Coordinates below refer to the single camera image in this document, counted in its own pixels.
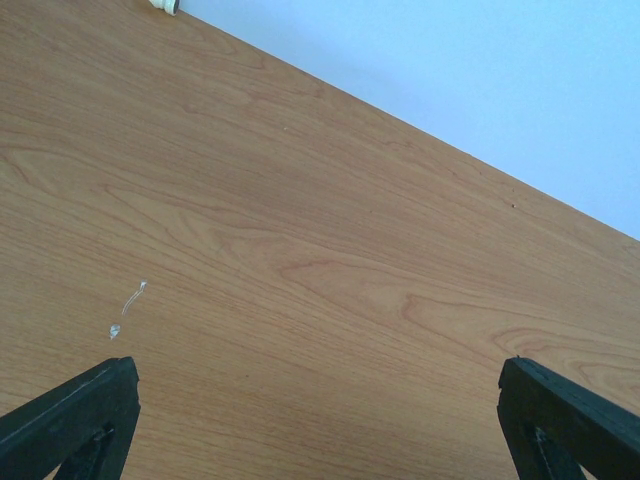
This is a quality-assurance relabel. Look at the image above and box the white round table fitting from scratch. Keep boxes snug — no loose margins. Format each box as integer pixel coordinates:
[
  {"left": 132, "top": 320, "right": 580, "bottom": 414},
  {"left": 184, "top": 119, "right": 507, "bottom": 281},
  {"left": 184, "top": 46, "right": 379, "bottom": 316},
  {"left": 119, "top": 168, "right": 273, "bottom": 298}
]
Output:
[{"left": 149, "top": 0, "right": 180, "bottom": 16}]

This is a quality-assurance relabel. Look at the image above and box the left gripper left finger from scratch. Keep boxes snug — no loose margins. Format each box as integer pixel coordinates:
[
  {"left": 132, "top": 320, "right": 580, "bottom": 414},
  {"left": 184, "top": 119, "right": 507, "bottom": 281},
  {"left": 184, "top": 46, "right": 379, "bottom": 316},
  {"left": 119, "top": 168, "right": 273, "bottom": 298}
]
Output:
[{"left": 1, "top": 357, "right": 141, "bottom": 479}]

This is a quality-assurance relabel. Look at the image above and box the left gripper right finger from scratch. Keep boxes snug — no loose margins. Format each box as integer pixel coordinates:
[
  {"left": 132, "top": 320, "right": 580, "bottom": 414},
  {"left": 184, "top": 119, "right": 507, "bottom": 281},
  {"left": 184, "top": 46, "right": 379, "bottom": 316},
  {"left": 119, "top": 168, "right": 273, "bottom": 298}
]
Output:
[{"left": 497, "top": 357, "right": 639, "bottom": 479}]

